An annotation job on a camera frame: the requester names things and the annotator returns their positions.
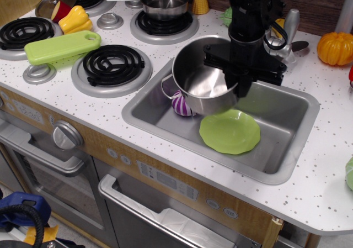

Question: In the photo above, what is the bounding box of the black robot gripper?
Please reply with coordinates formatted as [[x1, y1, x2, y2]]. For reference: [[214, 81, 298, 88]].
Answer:
[[203, 35, 287, 98]]

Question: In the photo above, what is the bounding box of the orange pumpkin toy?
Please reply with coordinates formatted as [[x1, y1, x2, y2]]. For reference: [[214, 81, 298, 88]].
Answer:
[[317, 32, 352, 66]]

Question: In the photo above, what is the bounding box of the red toy at edge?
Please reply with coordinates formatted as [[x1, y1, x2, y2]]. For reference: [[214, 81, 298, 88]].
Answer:
[[349, 66, 353, 89]]

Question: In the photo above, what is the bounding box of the yellow cloth on floor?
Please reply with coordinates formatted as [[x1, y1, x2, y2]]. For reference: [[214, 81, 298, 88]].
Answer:
[[24, 225, 59, 245]]

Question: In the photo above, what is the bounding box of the silver burner dial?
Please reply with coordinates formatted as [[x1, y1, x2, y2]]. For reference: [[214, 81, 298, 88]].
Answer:
[[97, 13, 124, 30], [23, 64, 57, 85]]

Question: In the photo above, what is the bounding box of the silver toy faucet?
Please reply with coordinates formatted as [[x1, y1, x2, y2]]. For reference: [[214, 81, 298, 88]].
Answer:
[[264, 9, 300, 64]]

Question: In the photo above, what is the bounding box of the tall steel pot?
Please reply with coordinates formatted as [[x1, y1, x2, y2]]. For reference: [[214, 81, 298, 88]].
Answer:
[[161, 35, 239, 115]]

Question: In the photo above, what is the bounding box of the back right black burner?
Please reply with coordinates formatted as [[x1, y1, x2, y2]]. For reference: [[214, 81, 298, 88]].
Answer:
[[130, 11, 199, 45]]

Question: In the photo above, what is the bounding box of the yellow bell pepper toy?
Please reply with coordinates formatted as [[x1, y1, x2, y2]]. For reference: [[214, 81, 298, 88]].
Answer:
[[58, 6, 93, 35]]

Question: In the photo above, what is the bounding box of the silver burner dial front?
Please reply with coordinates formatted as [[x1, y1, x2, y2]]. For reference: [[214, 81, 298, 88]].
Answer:
[[23, 64, 57, 85]]

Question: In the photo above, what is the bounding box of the green bumpy gourd toy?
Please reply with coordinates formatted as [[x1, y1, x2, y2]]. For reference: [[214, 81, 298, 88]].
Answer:
[[220, 7, 232, 27]]

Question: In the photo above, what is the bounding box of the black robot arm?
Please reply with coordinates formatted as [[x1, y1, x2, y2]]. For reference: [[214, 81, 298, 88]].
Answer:
[[204, 0, 288, 98]]

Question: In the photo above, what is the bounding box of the black cable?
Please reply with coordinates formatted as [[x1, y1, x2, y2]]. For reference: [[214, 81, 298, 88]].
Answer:
[[0, 203, 45, 248]]

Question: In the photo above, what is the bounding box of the silver dishwasher door handle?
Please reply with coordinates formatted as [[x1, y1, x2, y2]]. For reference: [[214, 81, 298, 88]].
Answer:
[[98, 173, 261, 248]]

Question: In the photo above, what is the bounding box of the front left black burner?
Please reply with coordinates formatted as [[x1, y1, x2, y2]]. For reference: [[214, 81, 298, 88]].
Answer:
[[1, 17, 63, 61]]

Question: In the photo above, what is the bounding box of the green plastic plate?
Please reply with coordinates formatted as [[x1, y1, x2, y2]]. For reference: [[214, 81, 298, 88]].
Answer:
[[199, 109, 261, 155]]

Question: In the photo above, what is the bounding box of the yellow corn toy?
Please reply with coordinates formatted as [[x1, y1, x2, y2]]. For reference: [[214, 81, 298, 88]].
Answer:
[[191, 0, 210, 15]]

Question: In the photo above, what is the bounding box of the front right black burner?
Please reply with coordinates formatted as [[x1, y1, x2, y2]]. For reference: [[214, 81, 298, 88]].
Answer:
[[71, 45, 152, 98]]

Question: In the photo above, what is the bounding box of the purple white striped onion toy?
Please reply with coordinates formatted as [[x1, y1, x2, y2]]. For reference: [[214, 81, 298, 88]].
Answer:
[[172, 90, 196, 117]]

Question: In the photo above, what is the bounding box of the red apple half toy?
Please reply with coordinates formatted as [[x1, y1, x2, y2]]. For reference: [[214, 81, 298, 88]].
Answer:
[[51, 1, 72, 23]]

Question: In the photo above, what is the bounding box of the silver stove knob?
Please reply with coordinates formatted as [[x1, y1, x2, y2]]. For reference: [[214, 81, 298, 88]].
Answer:
[[52, 120, 84, 150]]

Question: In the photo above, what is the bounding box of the steel pot lid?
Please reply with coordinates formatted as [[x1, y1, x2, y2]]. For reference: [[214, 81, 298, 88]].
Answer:
[[35, 0, 77, 18]]

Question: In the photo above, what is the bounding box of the blue clamp device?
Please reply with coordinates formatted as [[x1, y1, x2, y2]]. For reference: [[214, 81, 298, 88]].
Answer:
[[1, 192, 51, 228]]

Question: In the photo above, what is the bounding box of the green cutting board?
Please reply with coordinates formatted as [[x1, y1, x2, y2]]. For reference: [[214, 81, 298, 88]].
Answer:
[[24, 30, 101, 65]]

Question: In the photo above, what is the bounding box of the green cabbage toy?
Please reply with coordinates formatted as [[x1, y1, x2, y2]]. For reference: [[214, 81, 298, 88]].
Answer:
[[345, 157, 353, 190]]

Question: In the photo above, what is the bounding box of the silver oven door handle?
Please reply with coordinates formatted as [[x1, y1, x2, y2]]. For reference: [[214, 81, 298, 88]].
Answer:
[[1, 119, 85, 177]]

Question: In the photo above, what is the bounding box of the small steel saucepan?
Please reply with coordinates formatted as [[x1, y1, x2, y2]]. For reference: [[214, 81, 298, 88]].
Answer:
[[104, 0, 189, 20]]

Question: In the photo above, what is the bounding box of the silver burner dial back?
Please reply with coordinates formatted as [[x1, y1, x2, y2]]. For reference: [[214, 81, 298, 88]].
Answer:
[[97, 13, 124, 30]]

